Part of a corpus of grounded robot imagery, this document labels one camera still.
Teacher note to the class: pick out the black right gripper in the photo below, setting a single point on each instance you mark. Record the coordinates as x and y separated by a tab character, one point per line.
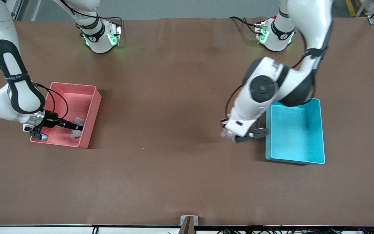
51	122

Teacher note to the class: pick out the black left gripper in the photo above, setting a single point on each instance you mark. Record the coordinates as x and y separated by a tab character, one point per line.
222	120

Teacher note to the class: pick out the grey plush toy with keyring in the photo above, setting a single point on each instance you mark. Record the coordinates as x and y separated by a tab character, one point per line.
79	121

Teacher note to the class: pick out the grey plush toy white belly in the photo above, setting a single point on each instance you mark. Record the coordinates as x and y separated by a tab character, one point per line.
227	135

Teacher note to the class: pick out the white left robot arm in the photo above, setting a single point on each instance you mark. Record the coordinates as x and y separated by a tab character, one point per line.
261	87

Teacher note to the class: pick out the pink plastic box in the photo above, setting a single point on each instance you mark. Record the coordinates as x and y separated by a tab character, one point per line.
83	97

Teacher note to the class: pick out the blue plastic box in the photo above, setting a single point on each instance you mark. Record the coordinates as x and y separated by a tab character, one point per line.
291	139

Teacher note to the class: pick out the brown table mat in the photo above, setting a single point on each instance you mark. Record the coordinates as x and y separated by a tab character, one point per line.
174	178

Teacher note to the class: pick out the silver base connector plate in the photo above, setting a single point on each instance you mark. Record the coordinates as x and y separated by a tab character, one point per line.
260	32
117	34

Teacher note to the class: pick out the silver bracket with brown post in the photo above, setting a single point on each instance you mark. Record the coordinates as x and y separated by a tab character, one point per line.
188	224

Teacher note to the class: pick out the white table edge rail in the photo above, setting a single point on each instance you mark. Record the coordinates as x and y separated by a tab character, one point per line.
28	230

